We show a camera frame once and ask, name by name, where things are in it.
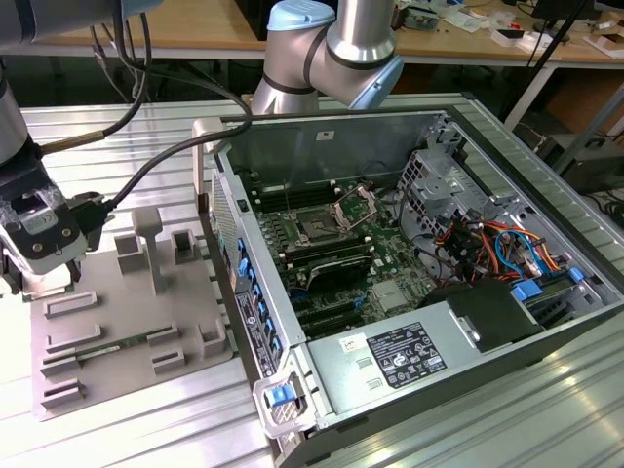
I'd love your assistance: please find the black RAM slot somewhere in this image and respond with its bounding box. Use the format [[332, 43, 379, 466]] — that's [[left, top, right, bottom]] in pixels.
[[280, 233, 371, 268], [253, 179, 337, 212]]

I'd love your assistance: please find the CPU socket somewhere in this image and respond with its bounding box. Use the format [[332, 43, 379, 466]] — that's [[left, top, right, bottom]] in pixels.
[[292, 207, 337, 245]]

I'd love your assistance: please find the black expansion slot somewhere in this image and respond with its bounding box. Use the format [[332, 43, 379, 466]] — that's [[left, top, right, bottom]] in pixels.
[[292, 294, 362, 318]]

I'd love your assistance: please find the grey parts rack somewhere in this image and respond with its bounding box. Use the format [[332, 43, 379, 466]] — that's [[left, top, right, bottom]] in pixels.
[[29, 205, 235, 421]]

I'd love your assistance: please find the green RAM stick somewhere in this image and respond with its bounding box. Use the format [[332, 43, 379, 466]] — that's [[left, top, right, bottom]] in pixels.
[[77, 331, 152, 360]]

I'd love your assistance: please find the open PC case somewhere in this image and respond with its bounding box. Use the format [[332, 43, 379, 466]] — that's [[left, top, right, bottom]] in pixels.
[[191, 92, 624, 468]]

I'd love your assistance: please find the black expansion card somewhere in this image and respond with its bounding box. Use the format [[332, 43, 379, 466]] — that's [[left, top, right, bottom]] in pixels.
[[304, 255, 370, 293]]

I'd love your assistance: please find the metal socket cover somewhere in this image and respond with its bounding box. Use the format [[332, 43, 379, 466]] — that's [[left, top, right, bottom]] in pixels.
[[331, 184, 379, 233]]

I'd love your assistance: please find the grey power supply unit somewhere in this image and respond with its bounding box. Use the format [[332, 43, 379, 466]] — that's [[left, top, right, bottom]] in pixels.
[[306, 299, 482, 415]]

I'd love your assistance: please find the green motherboard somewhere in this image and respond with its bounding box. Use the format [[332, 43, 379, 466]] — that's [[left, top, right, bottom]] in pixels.
[[243, 175, 440, 342]]

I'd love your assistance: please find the silver chipset heat sink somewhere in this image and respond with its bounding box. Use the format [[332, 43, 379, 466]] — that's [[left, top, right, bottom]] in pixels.
[[372, 282, 409, 311]]

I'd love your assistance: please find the silver drive cage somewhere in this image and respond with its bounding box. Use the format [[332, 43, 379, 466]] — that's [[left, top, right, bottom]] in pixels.
[[397, 148, 488, 240]]

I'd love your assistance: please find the black plastic air shroud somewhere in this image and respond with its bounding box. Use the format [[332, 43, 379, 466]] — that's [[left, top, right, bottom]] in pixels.
[[418, 282, 545, 352]]

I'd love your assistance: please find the white small box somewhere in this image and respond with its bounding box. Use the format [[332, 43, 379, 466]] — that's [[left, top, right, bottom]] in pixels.
[[491, 26, 537, 50]]

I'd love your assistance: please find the black tripod pole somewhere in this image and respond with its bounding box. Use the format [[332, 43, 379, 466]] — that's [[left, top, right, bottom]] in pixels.
[[526, 0, 591, 69]]

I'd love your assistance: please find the black equipment box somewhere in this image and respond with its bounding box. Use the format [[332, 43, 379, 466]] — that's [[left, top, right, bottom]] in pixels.
[[555, 140, 624, 196]]

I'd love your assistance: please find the brown cardboard box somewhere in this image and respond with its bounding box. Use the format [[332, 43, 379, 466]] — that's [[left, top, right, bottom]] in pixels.
[[545, 72, 624, 137]]

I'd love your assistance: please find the cardboard tray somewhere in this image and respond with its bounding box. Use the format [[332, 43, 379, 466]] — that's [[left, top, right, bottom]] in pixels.
[[584, 31, 624, 59]]

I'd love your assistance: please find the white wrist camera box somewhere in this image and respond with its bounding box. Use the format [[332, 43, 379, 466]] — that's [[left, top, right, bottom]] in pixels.
[[0, 192, 92, 274]]

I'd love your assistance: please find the thick black cable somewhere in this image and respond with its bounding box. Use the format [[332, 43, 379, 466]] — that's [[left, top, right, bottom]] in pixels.
[[70, 0, 254, 233]]

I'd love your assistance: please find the thin black cable brass sleeve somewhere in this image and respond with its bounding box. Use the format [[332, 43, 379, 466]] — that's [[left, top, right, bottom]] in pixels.
[[41, 0, 152, 157]]

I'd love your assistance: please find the blue wire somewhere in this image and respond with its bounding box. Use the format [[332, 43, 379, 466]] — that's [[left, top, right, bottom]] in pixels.
[[494, 228, 542, 280]]

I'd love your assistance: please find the wooden desk white frame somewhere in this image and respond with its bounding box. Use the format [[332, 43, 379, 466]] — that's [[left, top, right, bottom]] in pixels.
[[397, 0, 624, 128]]

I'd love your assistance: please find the orange wire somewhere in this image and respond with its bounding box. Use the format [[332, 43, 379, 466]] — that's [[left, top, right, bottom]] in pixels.
[[506, 223, 571, 272]]

